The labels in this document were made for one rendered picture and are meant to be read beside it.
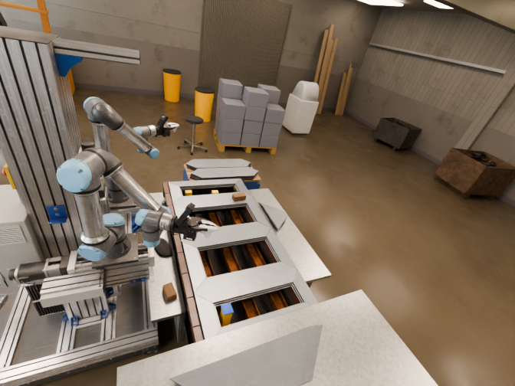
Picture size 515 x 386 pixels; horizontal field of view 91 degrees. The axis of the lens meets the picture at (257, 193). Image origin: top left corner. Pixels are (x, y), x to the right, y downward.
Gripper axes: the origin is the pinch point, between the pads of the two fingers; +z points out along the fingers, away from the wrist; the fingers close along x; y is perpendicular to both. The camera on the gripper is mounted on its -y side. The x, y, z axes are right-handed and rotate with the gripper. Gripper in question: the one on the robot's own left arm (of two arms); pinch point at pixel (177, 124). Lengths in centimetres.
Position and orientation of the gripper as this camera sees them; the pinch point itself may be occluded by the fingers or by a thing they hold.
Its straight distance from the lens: 218.8
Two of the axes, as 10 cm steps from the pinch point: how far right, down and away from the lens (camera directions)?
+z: 6.5, -3.1, 6.9
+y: -2.9, 7.4, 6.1
